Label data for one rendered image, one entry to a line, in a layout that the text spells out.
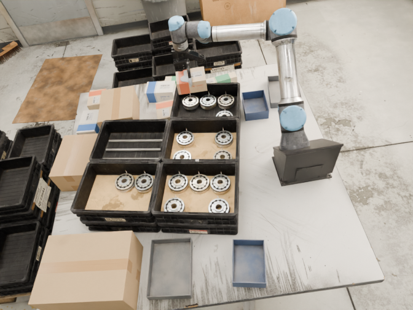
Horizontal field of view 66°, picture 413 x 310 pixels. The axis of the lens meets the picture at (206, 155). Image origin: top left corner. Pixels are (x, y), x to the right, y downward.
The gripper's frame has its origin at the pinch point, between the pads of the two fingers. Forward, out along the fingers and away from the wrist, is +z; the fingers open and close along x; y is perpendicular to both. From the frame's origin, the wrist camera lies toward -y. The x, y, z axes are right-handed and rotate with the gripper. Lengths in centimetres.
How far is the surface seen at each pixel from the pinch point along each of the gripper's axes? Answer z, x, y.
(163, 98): 36, -28, 23
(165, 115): 32.0, -7.7, 21.4
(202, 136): 26.7, 20.2, -1.1
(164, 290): 39, 99, 26
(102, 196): 26, 51, 55
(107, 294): 20, 103, 45
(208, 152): 26.8, 32.0, -3.1
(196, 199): 27, 61, 6
